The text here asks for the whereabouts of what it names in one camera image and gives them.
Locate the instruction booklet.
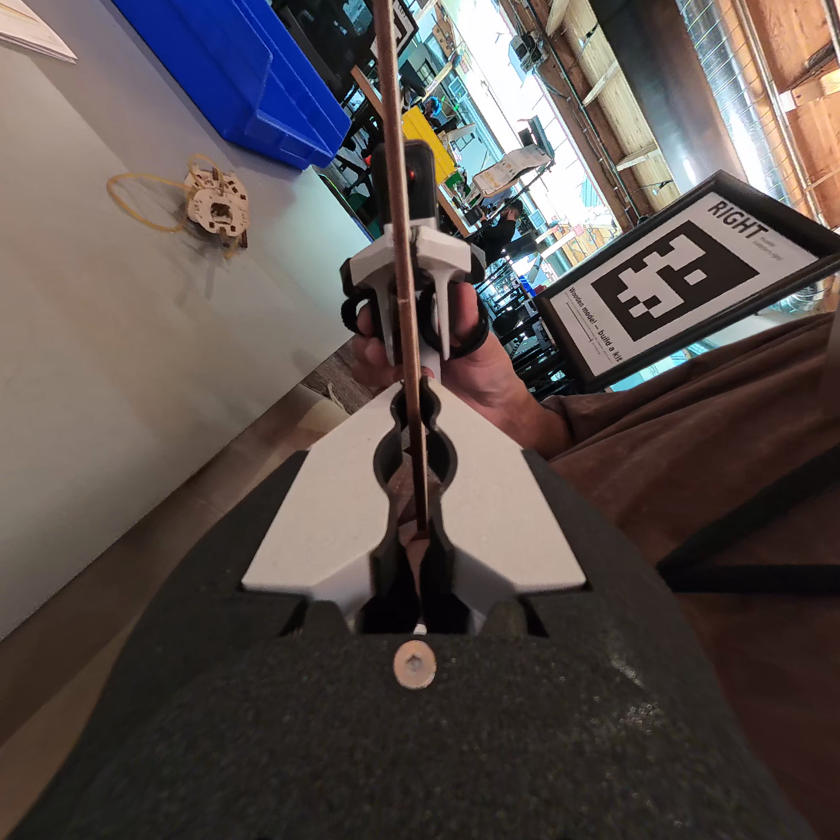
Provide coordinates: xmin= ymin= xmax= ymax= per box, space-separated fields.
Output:
xmin=0 ymin=0 xmax=80 ymax=67

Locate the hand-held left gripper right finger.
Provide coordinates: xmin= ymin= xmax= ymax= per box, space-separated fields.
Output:
xmin=420 ymin=379 xmax=589 ymax=621

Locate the person's right hand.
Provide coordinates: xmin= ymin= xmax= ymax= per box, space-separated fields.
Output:
xmin=351 ymin=281 xmax=547 ymax=431

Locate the black lanyard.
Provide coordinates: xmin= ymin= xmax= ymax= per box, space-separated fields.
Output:
xmin=655 ymin=445 xmax=840 ymax=597

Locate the dark ceiling duct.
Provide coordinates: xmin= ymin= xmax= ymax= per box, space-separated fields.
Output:
xmin=589 ymin=0 xmax=823 ymax=222

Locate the wooden parts sheet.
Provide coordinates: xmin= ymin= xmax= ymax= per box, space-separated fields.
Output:
xmin=373 ymin=0 xmax=433 ymax=534

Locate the black framed tag sign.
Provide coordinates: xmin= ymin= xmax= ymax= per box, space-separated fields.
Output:
xmin=535 ymin=168 xmax=840 ymax=396

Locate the yellow plastic bin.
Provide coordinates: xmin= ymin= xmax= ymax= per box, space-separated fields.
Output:
xmin=400 ymin=106 xmax=458 ymax=177

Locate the wooden model assembly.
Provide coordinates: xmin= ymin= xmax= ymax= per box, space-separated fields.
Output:
xmin=179 ymin=163 xmax=253 ymax=261

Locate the yellow rubber band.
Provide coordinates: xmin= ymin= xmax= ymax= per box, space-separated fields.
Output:
xmin=105 ymin=153 xmax=219 ymax=233

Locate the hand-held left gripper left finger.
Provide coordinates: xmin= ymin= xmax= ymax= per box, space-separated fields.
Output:
xmin=240 ymin=381 xmax=421 ymax=623

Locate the blue plastic bin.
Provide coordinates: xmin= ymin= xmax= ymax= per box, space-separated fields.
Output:
xmin=110 ymin=0 xmax=353 ymax=172

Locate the person's right forearm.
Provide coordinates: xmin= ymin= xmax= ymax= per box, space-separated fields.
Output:
xmin=517 ymin=394 xmax=575 ymax=463

